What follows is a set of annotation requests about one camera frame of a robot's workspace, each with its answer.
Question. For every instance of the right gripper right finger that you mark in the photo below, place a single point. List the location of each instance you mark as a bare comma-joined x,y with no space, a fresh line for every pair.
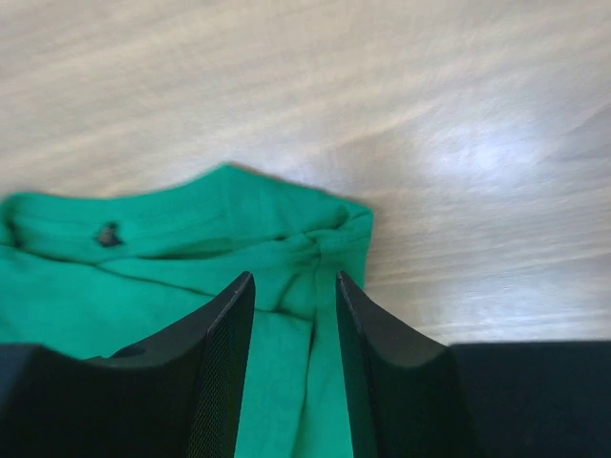
410,396

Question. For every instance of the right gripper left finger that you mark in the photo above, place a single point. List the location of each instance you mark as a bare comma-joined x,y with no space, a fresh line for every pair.
177,393

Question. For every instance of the green t shirt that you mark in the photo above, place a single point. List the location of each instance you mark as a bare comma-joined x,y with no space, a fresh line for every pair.
89,276

